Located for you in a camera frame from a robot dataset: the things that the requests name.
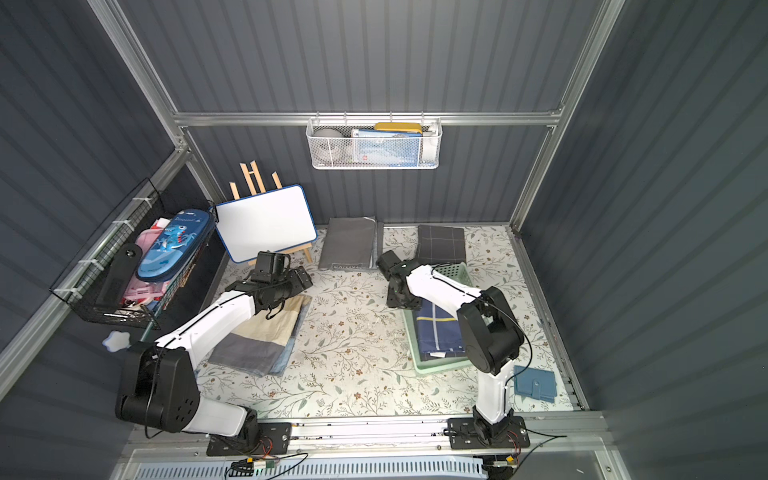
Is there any floral table mat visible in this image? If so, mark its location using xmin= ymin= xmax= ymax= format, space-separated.
xmin=195 ymin=226 xmax=577 ymax=418

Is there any blue packet in mesh basket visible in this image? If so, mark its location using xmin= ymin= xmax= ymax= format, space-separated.
xmin=351 ymin=129 xmax=422 ymax=167

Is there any dark grey checked pillowcase back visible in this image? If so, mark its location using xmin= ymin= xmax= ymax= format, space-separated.
xmin=415 ymin=225 xmax=466 ymax=265

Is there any mint green plastic basket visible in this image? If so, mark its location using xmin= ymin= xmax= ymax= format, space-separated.
xmin=403 ymin=262 xmax=480 ymax=375

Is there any navy blue striped pillowcase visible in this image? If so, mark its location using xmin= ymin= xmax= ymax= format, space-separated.
xmin=414 ymin=300 xmax=466 ymax=361

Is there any black wire wall basket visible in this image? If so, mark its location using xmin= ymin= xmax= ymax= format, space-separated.
xmin=51 ymin=181 xmax=223 ymax=330

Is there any white flower-shaped hook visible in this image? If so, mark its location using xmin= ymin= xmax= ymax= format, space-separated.
xmin=102 ymin=331 xmax=131 ymax=353

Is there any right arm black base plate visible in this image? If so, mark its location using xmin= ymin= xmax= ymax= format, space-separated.
xmin=443 ymin=416 xmax=531 ymax=450

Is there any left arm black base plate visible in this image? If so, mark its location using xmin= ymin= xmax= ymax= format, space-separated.
xmin=206 ymin=422 xmax=293 ymax=457

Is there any blue shark pencil case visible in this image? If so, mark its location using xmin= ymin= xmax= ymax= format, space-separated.
xmin=136 ymin=209 xmax=214 ymax=283

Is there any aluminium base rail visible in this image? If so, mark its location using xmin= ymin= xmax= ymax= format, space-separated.
xmin=119 ymin=411 xmax=615 ymax=462

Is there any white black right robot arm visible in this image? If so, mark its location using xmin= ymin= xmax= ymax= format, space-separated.
xmin=377 ymin=251 xmax=530 ymax=446

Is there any pink item in wire basket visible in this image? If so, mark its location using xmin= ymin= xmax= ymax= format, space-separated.
xmin=122 ymin=218 xmax=170 ymax=307

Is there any white tape roll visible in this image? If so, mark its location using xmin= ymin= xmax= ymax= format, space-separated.
xmin=309 ymin=128 xmax=346 ymax=164

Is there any yellow item in mesh basket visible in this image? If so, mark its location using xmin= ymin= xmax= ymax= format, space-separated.
xmin=374 ymin=122 xmax=423 ymax=135

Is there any white mesh hanging basket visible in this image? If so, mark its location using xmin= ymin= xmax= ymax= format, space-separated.
xmin=305 ymin=119 xmax=443 ymax=170

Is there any beige and grey pillowcase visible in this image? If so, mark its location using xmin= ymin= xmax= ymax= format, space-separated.
xmin=207 ymin=295 xmax=312 ymax=376

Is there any small blue cloth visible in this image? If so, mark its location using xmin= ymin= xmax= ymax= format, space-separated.
xmin=512 ymin=366 xmax=557 ymax=403

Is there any plain grey folded pillowcase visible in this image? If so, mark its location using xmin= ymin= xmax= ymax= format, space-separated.
xmin=318 ymin=217 xmax=384 ymax=271

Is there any black object in wire basket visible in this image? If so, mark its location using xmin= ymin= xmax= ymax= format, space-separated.
xmin=94 ymin=243 xmax=143 ymax=311

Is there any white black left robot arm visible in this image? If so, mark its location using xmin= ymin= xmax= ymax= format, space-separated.
xmin=115 ymin=252 xmax=312 ymax=441

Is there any white board on easel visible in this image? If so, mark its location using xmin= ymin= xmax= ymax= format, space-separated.
xmin=216 ymin=185 xmax=317 ymax=263

